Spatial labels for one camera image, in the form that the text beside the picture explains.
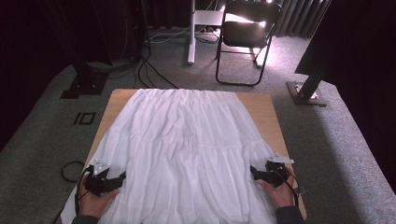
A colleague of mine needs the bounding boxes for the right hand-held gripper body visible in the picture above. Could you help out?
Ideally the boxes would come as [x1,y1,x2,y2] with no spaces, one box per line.
[263,152,295,189]

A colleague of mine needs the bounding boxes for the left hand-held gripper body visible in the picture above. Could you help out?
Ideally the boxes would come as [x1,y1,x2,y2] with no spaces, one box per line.
[84,159,112,198]

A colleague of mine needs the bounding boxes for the white tiered skirt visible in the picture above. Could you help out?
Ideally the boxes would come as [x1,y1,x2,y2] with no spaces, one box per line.
[60,88,278,224]

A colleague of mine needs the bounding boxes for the person's left hand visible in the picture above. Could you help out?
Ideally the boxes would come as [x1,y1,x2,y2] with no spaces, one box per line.
[78,186,120,218]

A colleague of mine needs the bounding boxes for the person's right hand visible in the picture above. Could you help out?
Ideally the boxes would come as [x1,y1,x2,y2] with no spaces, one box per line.
[258,175,298,209]

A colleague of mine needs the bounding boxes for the black stand with flat base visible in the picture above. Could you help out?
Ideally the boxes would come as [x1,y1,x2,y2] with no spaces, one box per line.
[60,0,110,100]

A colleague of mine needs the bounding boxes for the dark monitor panel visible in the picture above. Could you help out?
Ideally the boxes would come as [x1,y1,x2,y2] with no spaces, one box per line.
[294,0,335,77]

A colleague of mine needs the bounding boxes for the black folding chair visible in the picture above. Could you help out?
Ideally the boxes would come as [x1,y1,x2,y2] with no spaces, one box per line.
[215,1,284,88]

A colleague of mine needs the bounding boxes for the grey curtain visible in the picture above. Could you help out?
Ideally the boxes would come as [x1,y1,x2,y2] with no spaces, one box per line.
[274,0,331,39]

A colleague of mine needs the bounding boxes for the left hand-held gripper black cable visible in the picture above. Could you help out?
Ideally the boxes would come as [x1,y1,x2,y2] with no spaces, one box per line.
[74,164,94,217]

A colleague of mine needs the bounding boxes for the hand-held gripper black cable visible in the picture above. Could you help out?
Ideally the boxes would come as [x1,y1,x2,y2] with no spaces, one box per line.
[274,169,301,208]
[74,164,94,217]

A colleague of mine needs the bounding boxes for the right hand-held gripper black cable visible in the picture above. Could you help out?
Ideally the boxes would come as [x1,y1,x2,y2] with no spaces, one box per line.
[274,169,301,208]

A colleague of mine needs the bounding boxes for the black post on metal base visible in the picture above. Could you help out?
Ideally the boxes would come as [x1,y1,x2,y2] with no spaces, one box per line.
[286,66,329,107]

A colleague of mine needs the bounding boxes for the black floor cables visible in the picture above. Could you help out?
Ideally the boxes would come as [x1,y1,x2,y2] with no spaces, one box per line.
[134,31,180,91]

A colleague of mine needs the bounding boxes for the white desk frame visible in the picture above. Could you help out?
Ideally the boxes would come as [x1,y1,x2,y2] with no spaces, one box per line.
[186,0,265,68]

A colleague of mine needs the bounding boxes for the white floor cable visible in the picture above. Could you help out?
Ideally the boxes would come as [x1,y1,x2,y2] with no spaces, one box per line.
[148,26,219,45]

